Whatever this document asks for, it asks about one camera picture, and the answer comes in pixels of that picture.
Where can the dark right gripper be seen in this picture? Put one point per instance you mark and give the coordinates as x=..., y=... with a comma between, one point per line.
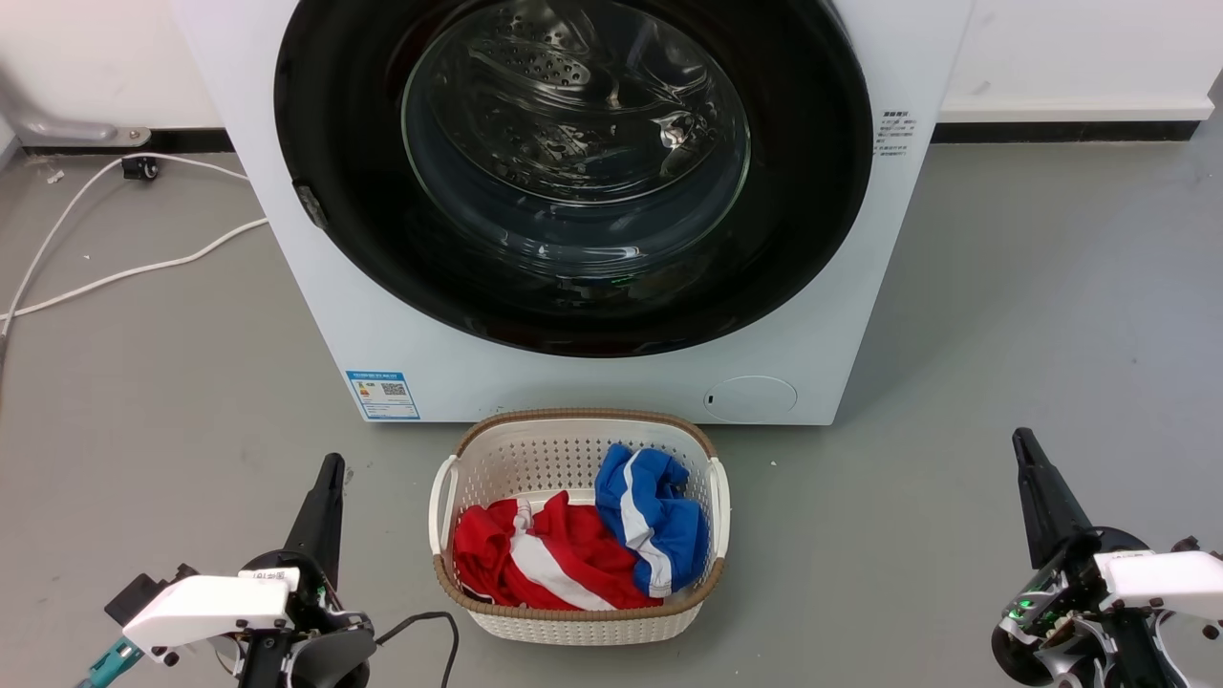
x=1056, y=612

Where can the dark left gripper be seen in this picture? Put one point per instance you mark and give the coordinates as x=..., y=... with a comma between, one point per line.
x=325, y=612

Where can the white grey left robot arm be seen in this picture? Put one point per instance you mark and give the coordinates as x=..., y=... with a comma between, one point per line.
x=315, y=669

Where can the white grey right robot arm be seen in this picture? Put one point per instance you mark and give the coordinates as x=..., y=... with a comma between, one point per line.
x=1161, y=655

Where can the white front-load washing machine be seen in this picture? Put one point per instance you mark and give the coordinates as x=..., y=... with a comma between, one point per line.
x=573, y=387

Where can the round black glass washer door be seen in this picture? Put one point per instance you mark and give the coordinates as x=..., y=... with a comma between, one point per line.
x=363, y=210

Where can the blue energy label sticker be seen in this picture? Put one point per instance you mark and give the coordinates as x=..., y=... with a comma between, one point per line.
x=383, y=395

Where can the white laundry basket brown rim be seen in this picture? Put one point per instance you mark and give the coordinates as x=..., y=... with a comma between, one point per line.
x=545, y=459

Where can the red white-striped garment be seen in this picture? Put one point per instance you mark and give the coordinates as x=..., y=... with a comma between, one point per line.
x=564, y=564

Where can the round white filter cover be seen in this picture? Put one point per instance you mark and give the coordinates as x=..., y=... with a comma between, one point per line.
x=751, y=398

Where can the blue white-striped garment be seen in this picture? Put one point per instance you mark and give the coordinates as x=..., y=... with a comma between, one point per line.
x=654, y=521

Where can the black text warning sticker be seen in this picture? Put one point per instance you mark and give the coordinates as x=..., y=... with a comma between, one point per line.
x=896, y=133

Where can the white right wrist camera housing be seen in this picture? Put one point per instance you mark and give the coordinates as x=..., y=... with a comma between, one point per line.
x=1161, y=578

